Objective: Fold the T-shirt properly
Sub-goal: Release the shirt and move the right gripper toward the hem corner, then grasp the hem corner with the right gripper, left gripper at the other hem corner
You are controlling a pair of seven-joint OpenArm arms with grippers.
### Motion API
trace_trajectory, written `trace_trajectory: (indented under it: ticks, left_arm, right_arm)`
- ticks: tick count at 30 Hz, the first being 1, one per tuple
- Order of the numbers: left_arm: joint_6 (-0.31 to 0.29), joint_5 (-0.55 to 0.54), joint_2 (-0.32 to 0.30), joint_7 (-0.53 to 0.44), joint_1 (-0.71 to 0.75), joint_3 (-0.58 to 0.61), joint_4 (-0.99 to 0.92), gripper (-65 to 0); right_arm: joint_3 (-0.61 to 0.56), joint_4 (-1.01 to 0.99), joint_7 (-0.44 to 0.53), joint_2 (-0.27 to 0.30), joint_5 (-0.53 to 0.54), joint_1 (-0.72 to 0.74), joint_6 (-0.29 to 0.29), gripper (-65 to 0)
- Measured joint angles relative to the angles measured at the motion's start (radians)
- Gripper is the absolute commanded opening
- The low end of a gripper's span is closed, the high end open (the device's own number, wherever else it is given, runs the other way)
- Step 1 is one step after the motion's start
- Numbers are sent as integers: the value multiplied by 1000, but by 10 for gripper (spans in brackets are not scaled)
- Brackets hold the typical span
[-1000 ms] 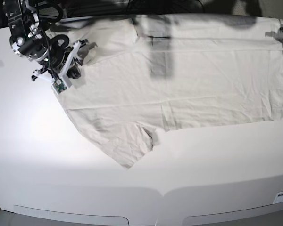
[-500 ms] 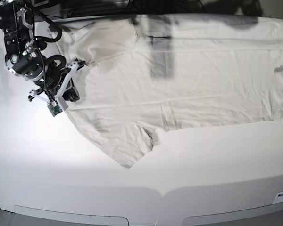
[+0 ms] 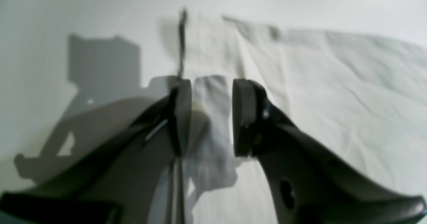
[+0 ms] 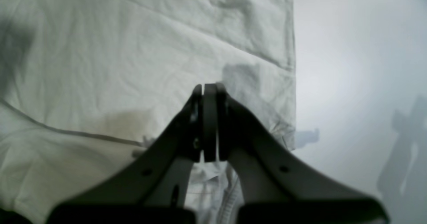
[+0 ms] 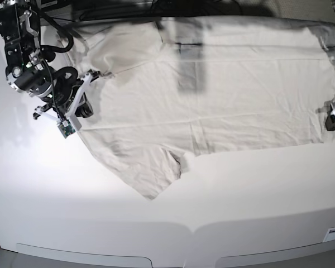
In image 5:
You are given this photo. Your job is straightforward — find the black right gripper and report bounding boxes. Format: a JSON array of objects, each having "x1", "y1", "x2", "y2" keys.
[{"x1": 43, "y1": 66, "x2": 94, "y2": 117}]

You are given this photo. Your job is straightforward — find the light grey T-shirt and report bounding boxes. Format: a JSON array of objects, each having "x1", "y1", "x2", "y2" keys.
[{"x1": 66, "y1": 17, "x2": 335, "y2": 200}]

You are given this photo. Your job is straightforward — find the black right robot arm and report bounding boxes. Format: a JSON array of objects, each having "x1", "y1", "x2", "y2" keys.
[{"x1": 0, "y1": 1, "x2": 93, "y2": 120}]

